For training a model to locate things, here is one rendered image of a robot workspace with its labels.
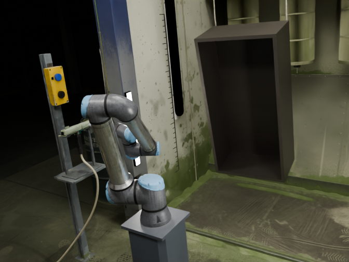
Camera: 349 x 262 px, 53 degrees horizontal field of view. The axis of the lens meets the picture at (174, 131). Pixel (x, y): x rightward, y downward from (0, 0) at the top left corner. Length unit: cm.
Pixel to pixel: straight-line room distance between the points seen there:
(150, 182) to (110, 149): 32
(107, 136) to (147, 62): 132
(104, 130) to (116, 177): 33
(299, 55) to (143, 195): 224
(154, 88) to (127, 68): 39
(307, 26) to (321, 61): 50
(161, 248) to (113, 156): 60
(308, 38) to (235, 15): 77
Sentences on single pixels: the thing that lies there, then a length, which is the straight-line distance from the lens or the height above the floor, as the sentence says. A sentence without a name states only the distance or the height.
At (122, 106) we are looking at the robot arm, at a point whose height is 140.
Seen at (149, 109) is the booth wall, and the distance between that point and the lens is 305.
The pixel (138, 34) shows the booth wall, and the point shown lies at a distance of 295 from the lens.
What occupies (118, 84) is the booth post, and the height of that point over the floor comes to 134.
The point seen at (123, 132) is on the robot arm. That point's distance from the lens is 217.
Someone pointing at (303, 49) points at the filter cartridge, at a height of 141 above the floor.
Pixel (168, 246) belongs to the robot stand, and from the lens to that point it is 211.
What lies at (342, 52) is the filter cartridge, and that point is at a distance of 360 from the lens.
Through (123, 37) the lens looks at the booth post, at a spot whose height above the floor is 169.
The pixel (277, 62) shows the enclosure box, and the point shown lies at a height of 145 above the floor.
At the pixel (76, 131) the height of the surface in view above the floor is 111.
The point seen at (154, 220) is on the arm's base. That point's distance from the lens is 209.
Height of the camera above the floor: 177
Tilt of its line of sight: 17 degrees down
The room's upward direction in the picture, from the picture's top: 5 degrees counter-clockwise
